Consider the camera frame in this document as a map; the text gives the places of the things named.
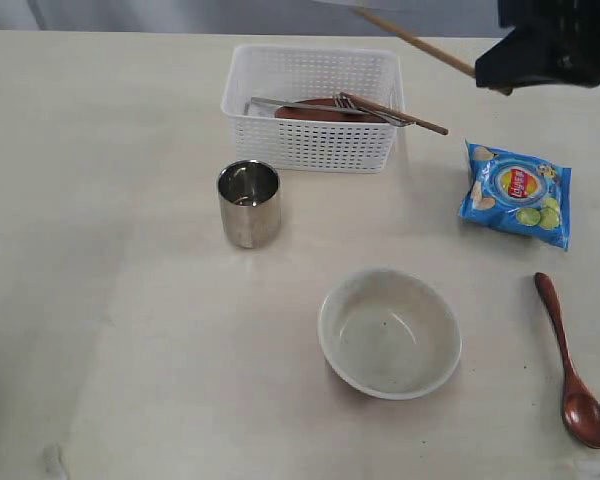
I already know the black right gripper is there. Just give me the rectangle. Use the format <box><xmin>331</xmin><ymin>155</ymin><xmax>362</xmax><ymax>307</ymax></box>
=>
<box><xmin>475</xmin><ymin>0</ymin><xmax>600</xmax><ymax>89</ymax></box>

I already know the brown wooden chopstick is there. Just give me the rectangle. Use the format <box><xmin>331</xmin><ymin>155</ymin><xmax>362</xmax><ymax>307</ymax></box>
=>
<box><xmin>342</xmin><ymin>93</ymin><xmax>449</xmax><ymax>135</ymax></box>
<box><xmin>349</xmin><ymin>7</ymin><xmax>514</xmax><ymax>97</ymax></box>

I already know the blue potato chips bag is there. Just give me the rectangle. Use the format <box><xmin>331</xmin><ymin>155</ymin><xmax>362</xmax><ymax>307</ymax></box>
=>
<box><xmin>459</xmin><ymin>142</ymin><xmax>572</xmax><ymax>250</ymax></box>

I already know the white ceramic bowl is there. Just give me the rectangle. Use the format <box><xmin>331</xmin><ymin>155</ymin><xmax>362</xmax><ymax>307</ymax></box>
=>
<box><xmin>317</xmin><ymin>268</ymin><xmax>462</xmax><ymax>400</ymax></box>

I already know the stainless steel cup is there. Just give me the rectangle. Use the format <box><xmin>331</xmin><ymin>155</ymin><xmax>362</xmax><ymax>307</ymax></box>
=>
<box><xmin>217</xmin><ymin>160</ymin><xmax>281</xmax><ymax>249</ymax></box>

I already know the brown wooden spoon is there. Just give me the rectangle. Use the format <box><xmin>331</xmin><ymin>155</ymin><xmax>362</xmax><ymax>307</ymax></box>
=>
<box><xmin>533</xmin><ymin>272</ymin><xmax>600</xmax><ymax>449</ymax></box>

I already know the silver metal fork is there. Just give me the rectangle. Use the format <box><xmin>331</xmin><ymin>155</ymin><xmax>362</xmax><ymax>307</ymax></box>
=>
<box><xmin>250</xmin><ymin>94</ymin><xmax>415</xmax><ymax>127</ymax></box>

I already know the white perforated plastic basket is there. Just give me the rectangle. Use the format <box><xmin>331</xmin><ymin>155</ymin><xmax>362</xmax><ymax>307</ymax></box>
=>
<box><xmin>221</xmin><ymin>44</ymin><xmax>404</xmax><ymax>173</ymax></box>

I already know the brown round plate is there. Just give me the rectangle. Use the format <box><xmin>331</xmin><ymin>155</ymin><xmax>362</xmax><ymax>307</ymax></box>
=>
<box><xmin>274</xmin><ymin>106</ymin><xmax>385</xmax><ymax>123</ymax></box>

